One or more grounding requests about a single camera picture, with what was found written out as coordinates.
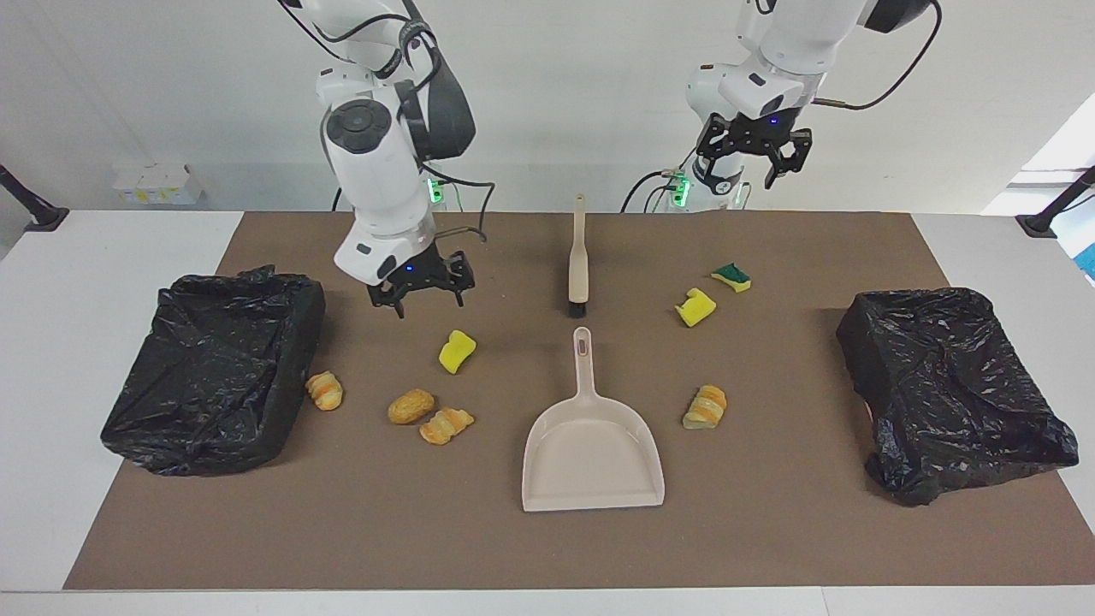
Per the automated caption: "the golden bread roll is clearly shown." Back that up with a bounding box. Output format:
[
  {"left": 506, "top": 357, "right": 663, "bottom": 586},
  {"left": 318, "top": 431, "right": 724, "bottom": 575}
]
[{"left": 388, "top": 389, "right": 436, "bottom": 426}]

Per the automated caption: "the beige hand brush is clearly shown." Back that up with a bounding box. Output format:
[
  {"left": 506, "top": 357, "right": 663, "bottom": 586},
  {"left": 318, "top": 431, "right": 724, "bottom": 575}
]
[{"left": 568, "top": 194, "right": 591, "bottom": 319}]

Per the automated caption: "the notched yellow sponge piece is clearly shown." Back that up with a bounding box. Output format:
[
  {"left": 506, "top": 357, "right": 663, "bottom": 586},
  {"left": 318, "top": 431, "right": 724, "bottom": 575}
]
[{"left": 674, "top": 287, "right": 718, "bottom": 329}]

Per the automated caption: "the beige plastic dustpan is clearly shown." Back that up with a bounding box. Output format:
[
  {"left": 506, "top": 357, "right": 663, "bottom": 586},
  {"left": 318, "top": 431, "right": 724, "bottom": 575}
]
[{"left": 522, "top": 327, "right": 666, "bottom": 513}]

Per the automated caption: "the pale striped croissant piece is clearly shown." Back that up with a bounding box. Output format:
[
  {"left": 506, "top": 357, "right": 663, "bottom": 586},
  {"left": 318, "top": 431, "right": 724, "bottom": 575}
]
[{"left": 682, "top": 384, "right": 728, "bottom": 430}]

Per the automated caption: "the bin with black bag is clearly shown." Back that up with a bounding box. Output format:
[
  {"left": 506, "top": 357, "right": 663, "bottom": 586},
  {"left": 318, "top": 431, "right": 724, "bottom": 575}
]
[
  {"left": 100, "top": 265, "right": 327, "bottom": 477},
  {"left": 836, "top": 287, "right": 1080, "bottom": 507}
]

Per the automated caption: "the brown table mat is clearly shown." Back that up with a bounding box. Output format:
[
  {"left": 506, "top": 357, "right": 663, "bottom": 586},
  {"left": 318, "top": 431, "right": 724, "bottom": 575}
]
[{"left": 62, "top": 211, "right": 1095, "bottom": 591}]

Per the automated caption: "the white box with yellow labels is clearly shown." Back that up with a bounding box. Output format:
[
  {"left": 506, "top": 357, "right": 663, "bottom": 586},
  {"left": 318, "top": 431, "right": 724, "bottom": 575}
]
[{"left": 113, "top": 163, "right": 204, "bottom": 206}]

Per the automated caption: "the black stand foot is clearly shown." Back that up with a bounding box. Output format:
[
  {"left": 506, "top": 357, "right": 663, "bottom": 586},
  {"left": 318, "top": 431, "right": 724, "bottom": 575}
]
[
  {"left": 1015, "top": 165, "right": 1095, "bottom": 239},
  {"left": 0, "top": 164, "right": 70, "bottom": 234}
]

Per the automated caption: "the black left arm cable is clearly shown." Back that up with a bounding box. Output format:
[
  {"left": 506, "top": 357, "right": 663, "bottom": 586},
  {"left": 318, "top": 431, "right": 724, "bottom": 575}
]
[{"left": 811, "top": 0, "right": 942, "bottom": 112}]

